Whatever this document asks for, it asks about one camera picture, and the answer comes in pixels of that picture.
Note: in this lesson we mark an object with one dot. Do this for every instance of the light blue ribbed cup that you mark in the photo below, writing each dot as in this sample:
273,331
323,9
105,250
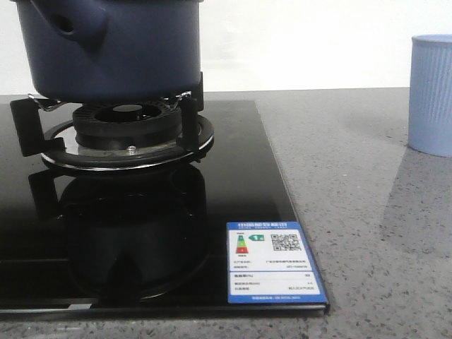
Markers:
429,127

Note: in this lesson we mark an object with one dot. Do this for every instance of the black pot support grate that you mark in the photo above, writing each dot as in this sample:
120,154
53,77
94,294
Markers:
58,146

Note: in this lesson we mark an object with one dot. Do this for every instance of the dark blue cooking pot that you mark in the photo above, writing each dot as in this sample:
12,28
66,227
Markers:
111,51

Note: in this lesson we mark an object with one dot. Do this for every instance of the blue energy label sticker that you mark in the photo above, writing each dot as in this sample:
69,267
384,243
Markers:
270,262

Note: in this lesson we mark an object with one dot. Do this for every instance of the black glass gas stove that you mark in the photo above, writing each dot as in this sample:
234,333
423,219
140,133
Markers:
152,242

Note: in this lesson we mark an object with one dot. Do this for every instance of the black gas burner head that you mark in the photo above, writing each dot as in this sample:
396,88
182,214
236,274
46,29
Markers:
116,127

